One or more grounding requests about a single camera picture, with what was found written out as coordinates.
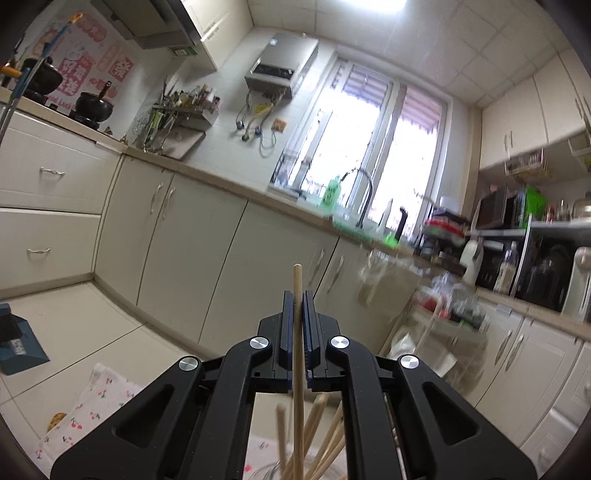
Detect blue dustpan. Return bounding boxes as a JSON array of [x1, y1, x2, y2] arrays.
[[0, 302, 51, 376]]

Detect white appliance shelf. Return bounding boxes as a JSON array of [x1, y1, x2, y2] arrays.
[[519, 218, 591, 315]]

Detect wall water heater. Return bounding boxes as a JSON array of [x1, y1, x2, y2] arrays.
[[244, 32, 320, 99]]

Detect black wire dish rack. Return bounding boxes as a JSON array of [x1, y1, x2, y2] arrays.
[[271, 149, 315, 197]]

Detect blue handled metal pole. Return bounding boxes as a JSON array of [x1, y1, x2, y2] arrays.
[[0, 13, 83, 141]]

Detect black cooking pot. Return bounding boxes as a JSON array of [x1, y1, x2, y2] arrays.
[[19, 56, 64, 103], [75, 80, 115, 131]]

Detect black rice cooker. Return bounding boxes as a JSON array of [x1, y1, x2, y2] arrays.
[[525, 244, 572, 306]]

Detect floral tablecloth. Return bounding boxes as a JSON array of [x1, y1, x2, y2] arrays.
[[34, 362, 278, 480]]

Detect black microwave oven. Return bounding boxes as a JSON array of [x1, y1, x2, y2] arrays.
[[475, 185, 528, 232]]

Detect cream base cabinets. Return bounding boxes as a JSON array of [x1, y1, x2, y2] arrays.
[[0, 108, 591, 467]]

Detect green box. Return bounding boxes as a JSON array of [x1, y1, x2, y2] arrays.
[[524, 185, 549, 221]]

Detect clear glass jar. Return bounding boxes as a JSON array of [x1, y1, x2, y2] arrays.
[[247, 457, 352, 480]]

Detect white electric thermo pot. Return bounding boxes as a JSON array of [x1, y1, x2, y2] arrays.
[[561, 246, 591, 325]]

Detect white thermos jug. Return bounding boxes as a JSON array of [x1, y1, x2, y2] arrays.
[[461, 240, 485, 285]]

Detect white hanging trash bin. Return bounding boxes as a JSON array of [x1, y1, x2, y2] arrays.
[[359, 251, 424, 320]]

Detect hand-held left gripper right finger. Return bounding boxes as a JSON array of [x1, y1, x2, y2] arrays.
[[301, 290, 539, 480]]

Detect clear plastic bottle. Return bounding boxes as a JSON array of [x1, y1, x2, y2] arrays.
[[493, 240, 519, 295]]

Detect wall spice rack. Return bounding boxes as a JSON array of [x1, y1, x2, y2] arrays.
[[133, 75, 221, 156]]

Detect green dish soap bottle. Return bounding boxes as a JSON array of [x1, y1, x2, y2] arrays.
[[320, 174, 343, 216]]

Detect pink wall stickers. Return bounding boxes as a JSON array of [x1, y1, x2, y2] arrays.
[[27, 11, 136, 110]]

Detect range hood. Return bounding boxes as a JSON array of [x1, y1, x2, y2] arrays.
[[90, 0, 205, 51]]

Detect black sink faucet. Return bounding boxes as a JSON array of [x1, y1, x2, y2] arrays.
[[344, 168, 375, 230]]

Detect wire hanging basket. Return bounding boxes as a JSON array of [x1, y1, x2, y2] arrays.
[[567, 133, 591, 160], [503, 150, 555, 182]]

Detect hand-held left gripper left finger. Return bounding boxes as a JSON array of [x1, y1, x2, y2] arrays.
[[51, 291, 295, 480]]

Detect white trolley cart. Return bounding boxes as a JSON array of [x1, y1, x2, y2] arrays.
[[382, 284, 491, 398]]

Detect cream wall cabinet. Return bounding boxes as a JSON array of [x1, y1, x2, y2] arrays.
[[179, 0, 253, 71], [477, 48, 591, 172]]

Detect kitchen window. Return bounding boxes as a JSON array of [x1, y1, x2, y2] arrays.
[[276, 54, 450, 241]]

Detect stack of pans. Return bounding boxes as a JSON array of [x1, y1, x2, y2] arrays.
[[417, 216, 471, 260]]

